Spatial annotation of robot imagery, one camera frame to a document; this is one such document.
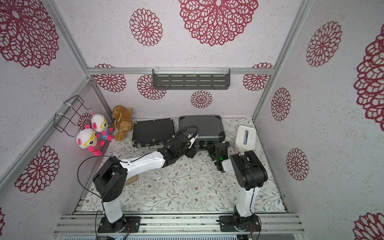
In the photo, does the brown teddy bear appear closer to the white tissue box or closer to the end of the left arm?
the end of the left arm

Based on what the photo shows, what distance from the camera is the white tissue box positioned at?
0.97 metres

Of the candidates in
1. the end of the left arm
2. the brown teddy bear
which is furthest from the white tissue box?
the brown teddy bear
